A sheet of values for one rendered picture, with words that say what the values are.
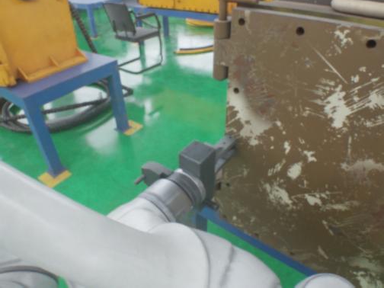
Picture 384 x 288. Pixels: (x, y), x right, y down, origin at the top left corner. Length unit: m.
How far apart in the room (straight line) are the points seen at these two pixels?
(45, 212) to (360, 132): 0.44
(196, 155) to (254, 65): 0.19
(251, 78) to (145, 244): 0.36
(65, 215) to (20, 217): 0.03
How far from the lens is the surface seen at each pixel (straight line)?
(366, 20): 0.45
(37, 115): 1.88
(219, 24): 0.50
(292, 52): 0.46
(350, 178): 0.53
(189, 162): 0.46
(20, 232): 0.21
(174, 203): 0.42
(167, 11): 4.22
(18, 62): 2.09
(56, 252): 0.21
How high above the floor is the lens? 1.30
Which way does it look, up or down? 35 degrees down
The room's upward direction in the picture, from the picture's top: 1 degrees counter-clockwise
